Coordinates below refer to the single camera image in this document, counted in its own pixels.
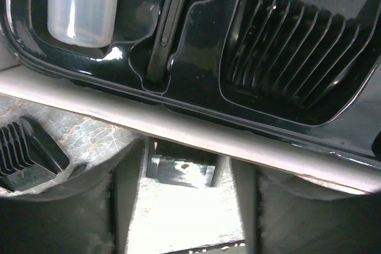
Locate black comb attachment with brush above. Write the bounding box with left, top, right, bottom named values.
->
left=1, top=116, right=70, bottom=192

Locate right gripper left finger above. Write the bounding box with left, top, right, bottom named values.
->
left=1, top=139, right=146, bottom=253

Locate black comb attachment front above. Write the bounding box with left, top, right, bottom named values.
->
left=220, top=0, right=380, bottom=126

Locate black plastic tray insert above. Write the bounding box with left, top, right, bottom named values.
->
left=1, top=0, right=380, bottom=161

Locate black cleaning brush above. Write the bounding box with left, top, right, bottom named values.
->
left=146, top=0, right=186, bottom=83

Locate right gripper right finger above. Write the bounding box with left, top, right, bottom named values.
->
left=231, top=159, right=380, bottom=253

